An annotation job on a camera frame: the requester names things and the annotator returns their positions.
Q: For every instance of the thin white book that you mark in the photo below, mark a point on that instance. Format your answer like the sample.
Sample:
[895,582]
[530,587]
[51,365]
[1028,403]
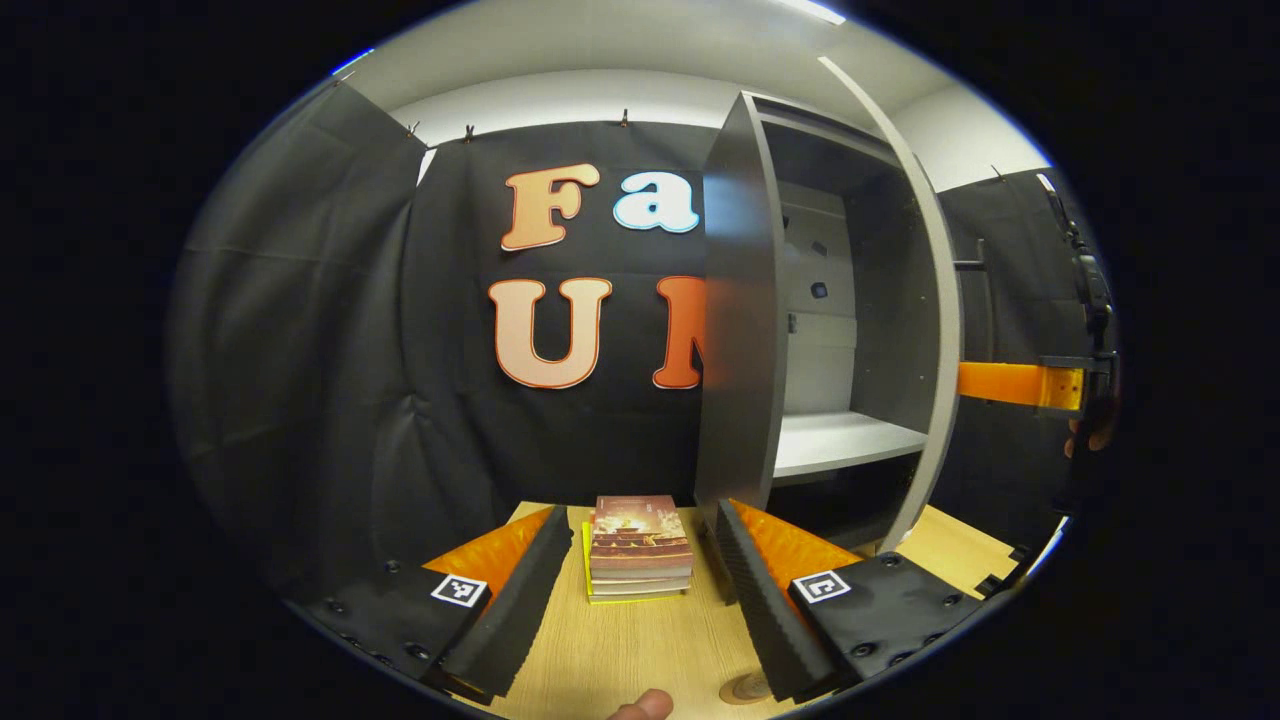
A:
[640,586]

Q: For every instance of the round brown coaster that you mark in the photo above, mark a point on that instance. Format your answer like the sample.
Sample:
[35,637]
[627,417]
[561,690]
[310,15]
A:
[745,688]

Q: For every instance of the black table clamp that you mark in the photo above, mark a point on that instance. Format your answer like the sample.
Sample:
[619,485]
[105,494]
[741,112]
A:
[1003,572]

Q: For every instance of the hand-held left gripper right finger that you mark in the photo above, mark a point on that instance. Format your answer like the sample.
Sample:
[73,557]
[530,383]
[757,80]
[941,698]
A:
[760,610]

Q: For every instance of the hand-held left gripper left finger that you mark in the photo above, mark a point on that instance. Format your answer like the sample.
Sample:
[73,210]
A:
[520,610]

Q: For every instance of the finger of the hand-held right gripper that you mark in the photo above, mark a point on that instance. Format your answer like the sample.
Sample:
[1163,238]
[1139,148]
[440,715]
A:
[1000,383]

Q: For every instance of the black backdrop cloth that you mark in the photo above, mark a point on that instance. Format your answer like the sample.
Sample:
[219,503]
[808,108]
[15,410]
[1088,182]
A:
[300,350]

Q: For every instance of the white cabinet shelf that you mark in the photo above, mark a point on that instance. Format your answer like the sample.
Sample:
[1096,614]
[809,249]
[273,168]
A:
[830,440]

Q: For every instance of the dark grey cabinet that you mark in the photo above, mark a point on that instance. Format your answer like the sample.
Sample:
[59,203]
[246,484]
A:
[740,300]

